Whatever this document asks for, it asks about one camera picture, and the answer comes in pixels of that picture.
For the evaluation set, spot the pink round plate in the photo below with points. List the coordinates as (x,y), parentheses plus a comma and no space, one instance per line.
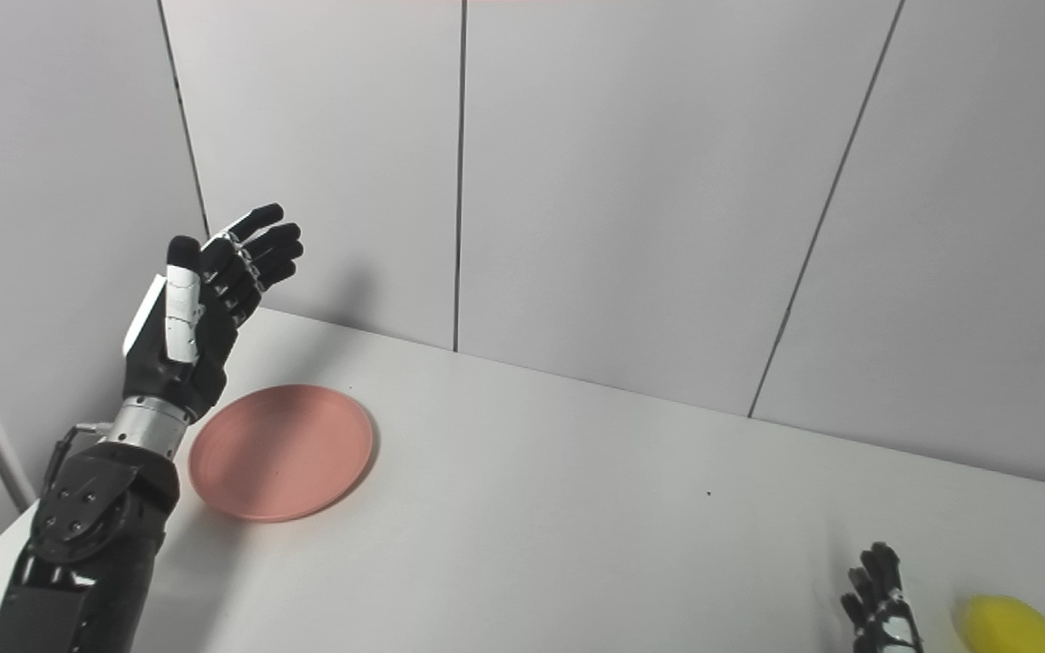
(281,453)

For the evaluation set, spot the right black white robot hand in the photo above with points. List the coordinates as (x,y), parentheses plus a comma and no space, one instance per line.
(885,617)

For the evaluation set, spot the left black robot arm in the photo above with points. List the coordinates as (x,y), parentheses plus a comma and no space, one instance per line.
(78,544)

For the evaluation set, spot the yellow lemon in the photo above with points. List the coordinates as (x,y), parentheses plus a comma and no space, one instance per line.
(1012,628)

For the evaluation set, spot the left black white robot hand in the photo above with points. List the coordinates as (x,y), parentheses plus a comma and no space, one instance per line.
(180,345)

